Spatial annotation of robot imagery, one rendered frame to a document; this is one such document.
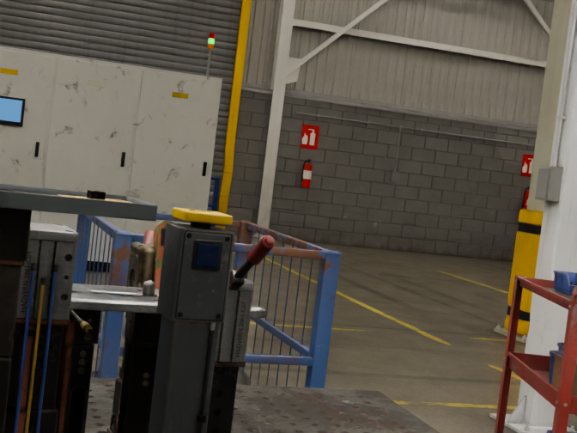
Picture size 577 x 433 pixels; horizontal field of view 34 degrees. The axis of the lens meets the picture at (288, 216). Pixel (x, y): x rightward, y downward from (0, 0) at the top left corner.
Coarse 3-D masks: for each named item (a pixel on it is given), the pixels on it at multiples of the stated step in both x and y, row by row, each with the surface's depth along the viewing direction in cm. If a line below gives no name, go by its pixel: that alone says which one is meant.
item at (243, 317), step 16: (240, 288) 134; (240, 304) 135; (240, 320) 135; (224, 336) 134; (240, 336) 135; (224, 352) 134; (240, 352) 135; (224, 368) 135; (224, 384) 136; (224, 400) 136; (224, 416) 136; (208, 432) 135; (224, 432) 136
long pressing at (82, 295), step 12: (72, 288) 148; (84, 288) 150; (96, 288) 151; (108, 288) 153; (120, 288) 154; (132, 288) 156; (72, 300) 137; (84, 300) 137; (96, 300) 138; (108, 300) 139; (120, 300) 140; (132, 300) 144; (144, 300) 145; (156, 300) 147; (132, 312) 140; (144, 312) 141; (156, 312) 142; (252, 312) 148; (264, 312) 150
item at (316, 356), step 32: (96, 224) 364; (256, 224) 437; (128, 256) 315; (288, 256) 333; (320, 256) 336; (320, 288) 338; (256, 320) 415; (320, 320) 338; (320, 352) 339; (320, 384) 340
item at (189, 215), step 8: (176, 208) 118; (176, 216) 117; (184, 216) 114; (192, 216) 114; (200, 216) 114; (208, 216) 115; (216, 216) 115; (224, 216) 116; (232, 216) 116; (192, 224) 117; (200, 224) 116; (208, 224) 117; (224, 224) 116
